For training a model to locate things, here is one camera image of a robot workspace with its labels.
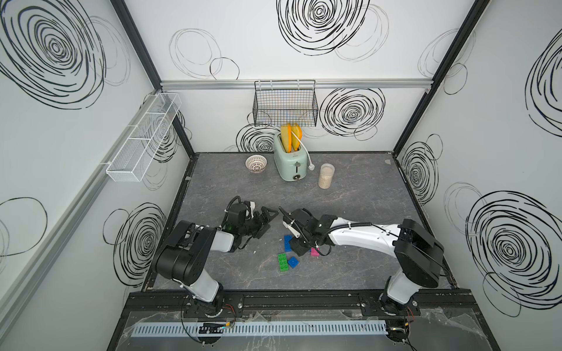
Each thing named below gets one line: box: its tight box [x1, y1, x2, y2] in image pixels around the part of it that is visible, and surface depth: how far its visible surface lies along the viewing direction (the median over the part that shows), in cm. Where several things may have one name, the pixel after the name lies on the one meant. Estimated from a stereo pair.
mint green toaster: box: [273, 131, 309, 183], surface depth 101 cm
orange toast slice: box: [291, 125, 303, 152], surface depth 101 cm
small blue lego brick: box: [288, 255, 300, 269], surface depth 84 cm
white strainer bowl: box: [245, 154, 268, 174], surface depth 114 cm
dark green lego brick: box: [278, 253, 290, 273], surface depth 84 cm
